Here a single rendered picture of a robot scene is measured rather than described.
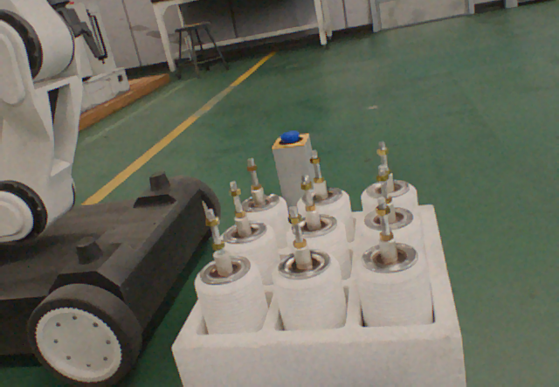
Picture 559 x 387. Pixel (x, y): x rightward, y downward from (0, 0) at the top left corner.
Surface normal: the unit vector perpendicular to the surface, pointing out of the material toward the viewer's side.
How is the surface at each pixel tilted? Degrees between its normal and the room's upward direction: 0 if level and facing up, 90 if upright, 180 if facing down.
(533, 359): 0
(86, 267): 0
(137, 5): 90
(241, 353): 90
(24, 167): 90
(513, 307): 0
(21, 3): 67
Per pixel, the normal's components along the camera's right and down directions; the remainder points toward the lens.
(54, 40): 0.97, -0.08
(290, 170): -0.18, 0.37
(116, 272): 0.55, -0.73
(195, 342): -0.19, -0.92
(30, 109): -0.07, 0.72
